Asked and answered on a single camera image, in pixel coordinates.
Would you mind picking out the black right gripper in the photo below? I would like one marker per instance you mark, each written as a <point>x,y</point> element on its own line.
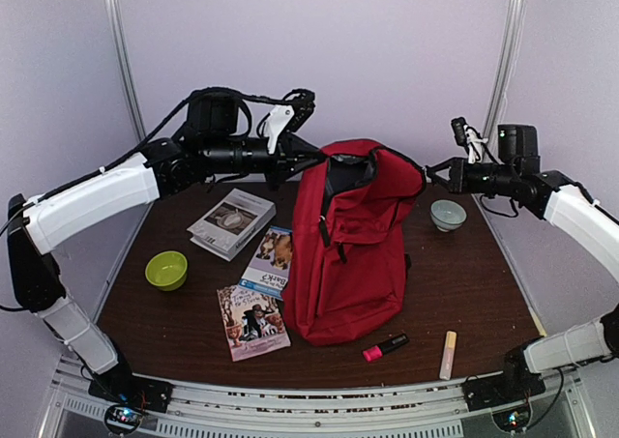
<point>458,178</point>

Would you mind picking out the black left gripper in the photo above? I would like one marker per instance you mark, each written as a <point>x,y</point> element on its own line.
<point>287,161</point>

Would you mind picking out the grey white hardcover book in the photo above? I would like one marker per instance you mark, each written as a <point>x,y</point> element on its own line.
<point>232,223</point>

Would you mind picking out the red student backpack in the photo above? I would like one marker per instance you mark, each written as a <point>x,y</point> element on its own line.
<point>349,267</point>

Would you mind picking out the blue dog picture book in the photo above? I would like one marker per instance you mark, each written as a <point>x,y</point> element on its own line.
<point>268,270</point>

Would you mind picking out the pink illustrated paperback book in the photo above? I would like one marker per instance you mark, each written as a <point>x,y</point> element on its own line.
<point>252,322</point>

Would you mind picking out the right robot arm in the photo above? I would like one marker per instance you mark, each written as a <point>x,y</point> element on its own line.
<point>515,172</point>

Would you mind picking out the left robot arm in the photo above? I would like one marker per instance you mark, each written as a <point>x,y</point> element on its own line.
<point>214,135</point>

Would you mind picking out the pale blue ceramic bowl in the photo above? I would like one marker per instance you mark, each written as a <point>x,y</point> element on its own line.
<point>447,215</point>

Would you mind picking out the pale yellow highlighter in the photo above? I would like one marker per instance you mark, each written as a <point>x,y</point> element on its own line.
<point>447,360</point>

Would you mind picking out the lime green bowl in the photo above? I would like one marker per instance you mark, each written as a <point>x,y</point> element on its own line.
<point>167,271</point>

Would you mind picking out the pink black highlighter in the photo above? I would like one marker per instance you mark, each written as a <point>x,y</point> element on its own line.
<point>385,347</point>

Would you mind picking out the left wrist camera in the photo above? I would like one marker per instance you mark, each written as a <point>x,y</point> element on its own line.
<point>290,114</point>

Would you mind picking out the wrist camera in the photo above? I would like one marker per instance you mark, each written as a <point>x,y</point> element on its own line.
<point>290,114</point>
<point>469,139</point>

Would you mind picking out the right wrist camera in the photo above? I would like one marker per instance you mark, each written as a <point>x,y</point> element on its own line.
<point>469,139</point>

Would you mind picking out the right aluminium frame post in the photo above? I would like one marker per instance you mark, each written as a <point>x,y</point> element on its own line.
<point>507,56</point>

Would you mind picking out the aluminium frame post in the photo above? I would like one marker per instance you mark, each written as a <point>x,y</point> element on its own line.
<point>507,56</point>
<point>114,14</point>

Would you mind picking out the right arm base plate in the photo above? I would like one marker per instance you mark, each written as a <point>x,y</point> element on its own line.
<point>497,390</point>

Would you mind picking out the left aluminium frame post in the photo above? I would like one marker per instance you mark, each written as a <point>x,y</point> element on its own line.
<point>114,14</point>

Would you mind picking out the front aluminium rail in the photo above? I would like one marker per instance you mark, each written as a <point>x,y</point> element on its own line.
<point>437,409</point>

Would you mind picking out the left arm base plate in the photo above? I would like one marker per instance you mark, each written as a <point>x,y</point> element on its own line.
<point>146,394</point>

